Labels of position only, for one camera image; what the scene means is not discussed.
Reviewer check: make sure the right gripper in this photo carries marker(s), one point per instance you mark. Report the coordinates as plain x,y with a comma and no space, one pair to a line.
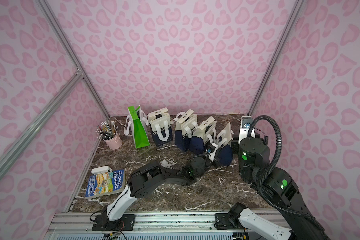
235,145

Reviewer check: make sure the beige navy bag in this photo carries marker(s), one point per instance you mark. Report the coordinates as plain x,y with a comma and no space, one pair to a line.
224,154
185,124
161,126
203,135

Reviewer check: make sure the green white takeout bag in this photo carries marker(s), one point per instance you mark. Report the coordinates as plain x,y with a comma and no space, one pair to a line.
136,126

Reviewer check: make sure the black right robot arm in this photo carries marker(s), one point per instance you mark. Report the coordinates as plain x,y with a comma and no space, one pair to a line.
274,185

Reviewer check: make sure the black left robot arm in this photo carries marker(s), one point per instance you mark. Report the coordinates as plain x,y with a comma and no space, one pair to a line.
147,178

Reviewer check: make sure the pink pencil cup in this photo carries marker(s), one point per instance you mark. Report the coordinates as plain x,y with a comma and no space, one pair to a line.
108,132

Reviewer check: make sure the white small box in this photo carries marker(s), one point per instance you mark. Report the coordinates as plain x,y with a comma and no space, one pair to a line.
101,170

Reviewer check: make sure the illustrated paperback book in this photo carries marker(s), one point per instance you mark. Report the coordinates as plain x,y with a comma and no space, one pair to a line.
105,184

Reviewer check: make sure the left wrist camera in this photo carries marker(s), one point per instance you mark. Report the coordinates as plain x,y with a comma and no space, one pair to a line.
211,151

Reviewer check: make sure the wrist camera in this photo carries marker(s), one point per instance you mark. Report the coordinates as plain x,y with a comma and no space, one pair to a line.
246,122
211,151

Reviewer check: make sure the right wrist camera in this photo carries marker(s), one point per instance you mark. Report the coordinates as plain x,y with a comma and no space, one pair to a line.
246,122

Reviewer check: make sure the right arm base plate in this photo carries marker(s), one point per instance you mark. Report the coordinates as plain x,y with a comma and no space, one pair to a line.
228,221

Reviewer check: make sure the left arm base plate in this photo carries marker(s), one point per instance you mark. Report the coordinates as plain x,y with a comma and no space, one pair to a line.
125,223

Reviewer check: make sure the aluminium frame rail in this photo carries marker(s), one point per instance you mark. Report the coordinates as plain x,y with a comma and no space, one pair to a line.
8,159

